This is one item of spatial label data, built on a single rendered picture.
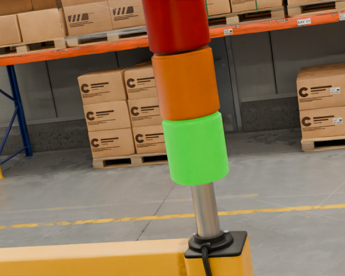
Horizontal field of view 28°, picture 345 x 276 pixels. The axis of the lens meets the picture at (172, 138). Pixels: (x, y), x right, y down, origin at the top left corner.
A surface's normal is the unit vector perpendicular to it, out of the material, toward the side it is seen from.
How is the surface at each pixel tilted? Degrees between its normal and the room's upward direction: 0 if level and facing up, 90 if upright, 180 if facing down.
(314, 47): 90
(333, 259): 0
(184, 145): 90
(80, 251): 0
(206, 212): 90
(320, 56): 90
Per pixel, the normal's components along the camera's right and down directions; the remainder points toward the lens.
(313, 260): -0.15, -0.96
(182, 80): -0.11, 0.25
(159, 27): -0.58, 0.28
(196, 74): 0.40, 0.16
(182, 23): 0.15, 0.21
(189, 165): -0.36, 0.28
